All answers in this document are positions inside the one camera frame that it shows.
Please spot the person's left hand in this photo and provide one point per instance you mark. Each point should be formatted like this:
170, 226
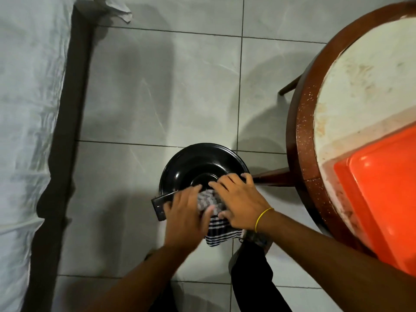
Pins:
183, 224

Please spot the person's right hand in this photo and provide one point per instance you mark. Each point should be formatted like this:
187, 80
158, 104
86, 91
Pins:
243, 204

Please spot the person's right little finger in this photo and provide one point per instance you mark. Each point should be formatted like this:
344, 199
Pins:
248, 180

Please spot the person's right thumb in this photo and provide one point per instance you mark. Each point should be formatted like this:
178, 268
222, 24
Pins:
225, 214

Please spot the person's left thumb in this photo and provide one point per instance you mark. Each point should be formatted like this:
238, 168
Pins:
208, 217

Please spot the person's right middle finger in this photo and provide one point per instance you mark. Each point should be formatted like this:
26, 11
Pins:
227, 183

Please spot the black white striped cloth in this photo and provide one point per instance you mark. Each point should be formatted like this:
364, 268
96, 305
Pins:
216, 230

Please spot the black frying pan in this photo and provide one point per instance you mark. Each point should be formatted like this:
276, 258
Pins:
195, 162

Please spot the person's left forearm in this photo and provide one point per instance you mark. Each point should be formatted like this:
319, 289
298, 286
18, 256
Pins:
146, 282

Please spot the person's right forearm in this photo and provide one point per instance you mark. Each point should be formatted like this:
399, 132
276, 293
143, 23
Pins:
325, 269

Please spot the yellow wristband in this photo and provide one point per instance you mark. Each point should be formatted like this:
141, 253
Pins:
260, 216

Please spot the round wooden table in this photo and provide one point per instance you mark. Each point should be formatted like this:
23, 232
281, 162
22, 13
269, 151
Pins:
300, 126

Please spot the black trousers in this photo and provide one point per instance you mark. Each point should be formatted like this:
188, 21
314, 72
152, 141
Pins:
256, 282

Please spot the orange plastic tray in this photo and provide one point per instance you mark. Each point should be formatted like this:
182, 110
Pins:
383, 191

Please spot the crumpled white cloth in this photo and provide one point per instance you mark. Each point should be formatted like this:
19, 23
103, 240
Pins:
112, 8

